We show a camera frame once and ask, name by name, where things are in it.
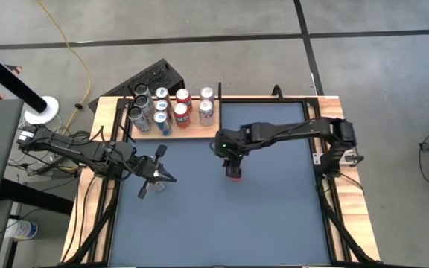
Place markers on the small black curved hook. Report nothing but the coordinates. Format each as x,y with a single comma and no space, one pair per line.
277,91

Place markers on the small grey connector box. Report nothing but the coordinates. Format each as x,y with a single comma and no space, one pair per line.
358,159

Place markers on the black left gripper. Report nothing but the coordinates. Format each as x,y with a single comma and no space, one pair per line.
142,167

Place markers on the white bottle with blue label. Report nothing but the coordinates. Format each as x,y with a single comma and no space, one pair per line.
22,229

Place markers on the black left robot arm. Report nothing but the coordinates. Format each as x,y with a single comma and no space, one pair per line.
73,149

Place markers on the small black floor plug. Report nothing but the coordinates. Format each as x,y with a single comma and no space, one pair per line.
78,106

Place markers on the wooden shelf with black frame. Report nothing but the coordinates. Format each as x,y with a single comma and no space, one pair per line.
196,132

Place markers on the black metal table frame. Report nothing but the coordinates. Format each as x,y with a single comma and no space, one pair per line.
332,245

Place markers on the black pole with white base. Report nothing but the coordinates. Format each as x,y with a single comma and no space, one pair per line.
9,80

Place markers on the black perforated metal box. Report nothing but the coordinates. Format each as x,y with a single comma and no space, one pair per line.
147,76

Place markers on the black floor beam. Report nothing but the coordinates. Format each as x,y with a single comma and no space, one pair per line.
35,201

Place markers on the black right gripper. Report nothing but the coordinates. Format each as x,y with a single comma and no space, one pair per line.
231,143

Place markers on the silver Diet Coke can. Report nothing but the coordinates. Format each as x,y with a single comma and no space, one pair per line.
206,111
159,185
207,93

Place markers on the blue grey table mat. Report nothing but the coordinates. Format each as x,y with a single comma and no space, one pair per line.
237,223

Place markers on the blue silver Red Bull can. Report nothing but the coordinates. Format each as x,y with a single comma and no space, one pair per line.
161,92
161,105
161,121

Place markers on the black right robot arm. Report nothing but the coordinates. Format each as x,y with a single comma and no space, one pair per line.
292,130

